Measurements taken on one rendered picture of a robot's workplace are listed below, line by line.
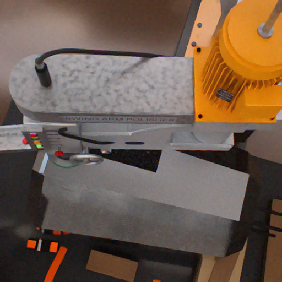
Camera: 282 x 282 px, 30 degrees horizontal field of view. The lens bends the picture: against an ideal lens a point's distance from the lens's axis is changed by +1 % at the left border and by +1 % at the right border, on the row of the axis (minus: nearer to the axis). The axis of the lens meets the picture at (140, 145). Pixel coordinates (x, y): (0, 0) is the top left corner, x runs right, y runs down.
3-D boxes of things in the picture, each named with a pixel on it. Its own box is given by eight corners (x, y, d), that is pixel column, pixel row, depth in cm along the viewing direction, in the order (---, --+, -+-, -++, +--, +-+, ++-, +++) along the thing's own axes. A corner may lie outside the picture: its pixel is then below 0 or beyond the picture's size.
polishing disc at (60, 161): (54, 172, 263) (53, 172, 262) (40, 134, 268) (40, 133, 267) (94, 158, 266) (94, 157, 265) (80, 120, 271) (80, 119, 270)
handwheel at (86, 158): (104, 145, 239) (104, 136, 224) (104, 167, 236) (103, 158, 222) (71, 145, 238) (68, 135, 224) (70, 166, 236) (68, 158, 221)
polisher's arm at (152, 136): (224, 116, 252) (249, 75, 205) (226, 163, 246) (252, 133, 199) (69, 113, 249) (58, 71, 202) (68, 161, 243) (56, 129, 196)
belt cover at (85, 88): (266, 71, 207) (279, 53, 191) (270, 133, 201) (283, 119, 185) (18, 66, 203) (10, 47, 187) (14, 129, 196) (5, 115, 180)
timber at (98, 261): (86, 269, 332) (85, 268, 321) (92, 250, 335) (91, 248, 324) (132, 282, 331) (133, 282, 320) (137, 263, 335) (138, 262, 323)
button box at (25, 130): (51, 144, 227) (42, 124, 199) (51, 150, 226) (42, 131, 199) (32, 144, 226) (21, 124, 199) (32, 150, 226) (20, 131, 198)
